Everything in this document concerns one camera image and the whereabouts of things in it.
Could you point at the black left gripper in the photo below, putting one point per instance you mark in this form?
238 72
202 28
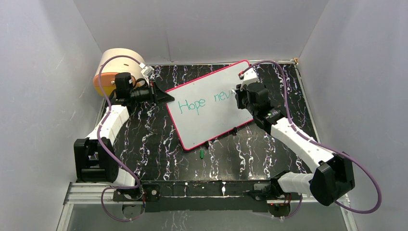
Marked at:
160 96

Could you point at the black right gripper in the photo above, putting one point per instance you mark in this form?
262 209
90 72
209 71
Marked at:
238 94

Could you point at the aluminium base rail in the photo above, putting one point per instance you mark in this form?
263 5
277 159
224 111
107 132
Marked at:
196 206

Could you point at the beige cylindrical drawer box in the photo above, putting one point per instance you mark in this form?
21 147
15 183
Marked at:
106 77

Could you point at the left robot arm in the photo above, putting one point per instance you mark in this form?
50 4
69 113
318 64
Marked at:
95 158

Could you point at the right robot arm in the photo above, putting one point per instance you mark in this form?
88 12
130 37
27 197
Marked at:
331 175

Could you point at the pink framed whiteboard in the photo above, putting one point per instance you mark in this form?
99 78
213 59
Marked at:
206 108

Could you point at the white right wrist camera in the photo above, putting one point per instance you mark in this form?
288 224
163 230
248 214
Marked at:
247 77

